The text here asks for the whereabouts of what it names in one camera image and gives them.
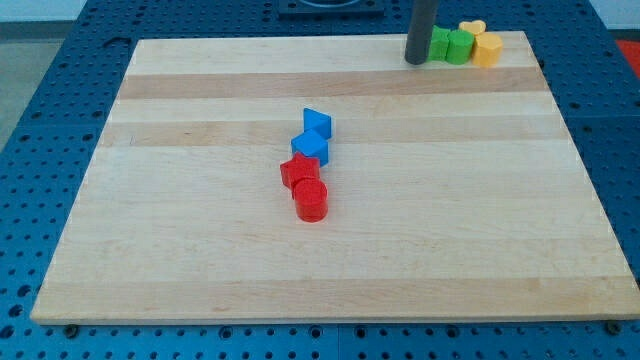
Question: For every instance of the wooden board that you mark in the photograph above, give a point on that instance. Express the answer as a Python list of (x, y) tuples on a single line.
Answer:
[(455, 194)]

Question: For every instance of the yellow hexagon block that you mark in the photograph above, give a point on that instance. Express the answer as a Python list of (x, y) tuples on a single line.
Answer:
[(487, 50)]

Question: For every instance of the green star block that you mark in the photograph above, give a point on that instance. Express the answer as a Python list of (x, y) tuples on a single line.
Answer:
[(439, 44)]

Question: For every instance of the blue triangle block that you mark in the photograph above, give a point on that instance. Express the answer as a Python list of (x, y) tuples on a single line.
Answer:
[(317, 121)]

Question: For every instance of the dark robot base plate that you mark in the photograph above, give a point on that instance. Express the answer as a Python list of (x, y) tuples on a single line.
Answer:
[(328, 8)]

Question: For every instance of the yellow heart block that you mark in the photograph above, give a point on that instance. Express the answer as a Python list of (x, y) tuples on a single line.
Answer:
[(475, 27)]

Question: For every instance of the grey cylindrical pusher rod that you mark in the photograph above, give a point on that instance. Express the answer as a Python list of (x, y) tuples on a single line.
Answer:
[(418, 40)]

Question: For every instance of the red star block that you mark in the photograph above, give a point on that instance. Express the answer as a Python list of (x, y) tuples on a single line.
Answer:
[(298, 168)]

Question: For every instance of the green cylinder block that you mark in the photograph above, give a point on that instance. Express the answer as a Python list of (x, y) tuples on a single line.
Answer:
[(460, 46)]

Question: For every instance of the red cylinder block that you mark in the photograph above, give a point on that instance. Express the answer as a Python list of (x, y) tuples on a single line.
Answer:
[(310, 196)]

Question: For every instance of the blue cube block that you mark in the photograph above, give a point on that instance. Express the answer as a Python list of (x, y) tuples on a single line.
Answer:
[(311, 144)]

